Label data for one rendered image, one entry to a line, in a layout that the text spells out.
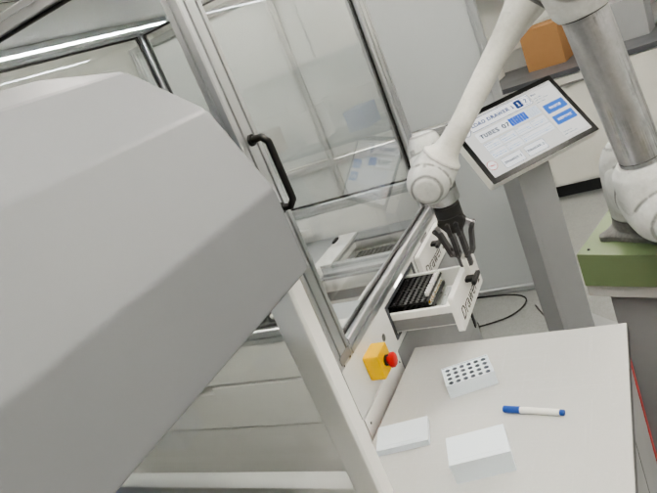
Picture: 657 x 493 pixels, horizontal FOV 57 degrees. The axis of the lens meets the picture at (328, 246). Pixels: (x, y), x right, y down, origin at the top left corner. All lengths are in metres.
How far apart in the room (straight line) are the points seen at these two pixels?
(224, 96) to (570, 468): 1.02
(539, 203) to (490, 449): 1.47
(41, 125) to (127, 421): 0.37
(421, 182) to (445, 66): 1.82
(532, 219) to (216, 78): 1.63
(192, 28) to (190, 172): 0.55
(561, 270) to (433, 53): 1.26
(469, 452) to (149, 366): 0.83
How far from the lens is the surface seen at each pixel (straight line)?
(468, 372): 1.60
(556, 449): 1.38
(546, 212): 2.65
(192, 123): 0.88
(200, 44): 1.33
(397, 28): 3.28
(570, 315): 2.85
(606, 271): 1.86
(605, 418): 1.43
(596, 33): 1.48
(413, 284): 1.91
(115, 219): 0.71
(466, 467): 1.34
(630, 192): 1.59
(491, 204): 3.42
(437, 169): 1.50
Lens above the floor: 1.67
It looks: 18 degrees down
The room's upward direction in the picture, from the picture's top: 23 degrees counter-clockwise
